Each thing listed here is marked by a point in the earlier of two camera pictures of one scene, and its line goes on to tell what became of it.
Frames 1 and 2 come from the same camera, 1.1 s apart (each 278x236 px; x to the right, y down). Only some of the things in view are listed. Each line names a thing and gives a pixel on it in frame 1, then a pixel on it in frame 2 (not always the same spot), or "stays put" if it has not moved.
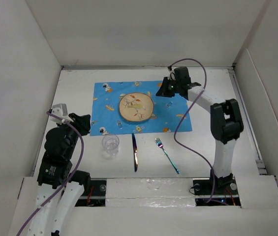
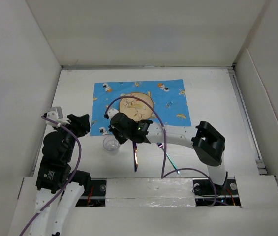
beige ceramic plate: x=136 y=106 stays put
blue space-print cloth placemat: x=107 y=120 stays put
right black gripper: x=163 y=91 to x=121 y=139
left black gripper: x=81 y=122 stays put
